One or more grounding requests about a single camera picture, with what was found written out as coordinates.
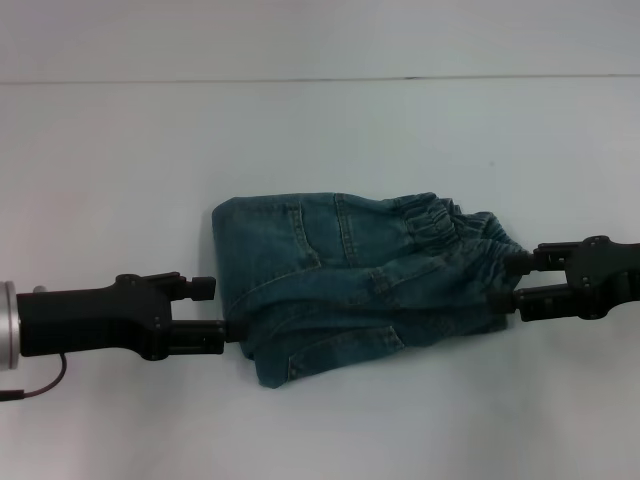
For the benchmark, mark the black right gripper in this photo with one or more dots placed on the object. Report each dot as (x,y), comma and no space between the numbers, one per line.
(605,280)

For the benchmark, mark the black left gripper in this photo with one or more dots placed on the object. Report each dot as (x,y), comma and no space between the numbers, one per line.
(90,320)

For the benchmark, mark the blue denim shorts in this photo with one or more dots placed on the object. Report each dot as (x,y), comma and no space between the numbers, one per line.
(350,280)

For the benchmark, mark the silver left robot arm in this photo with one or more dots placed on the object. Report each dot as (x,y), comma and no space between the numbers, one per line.
(7,325)

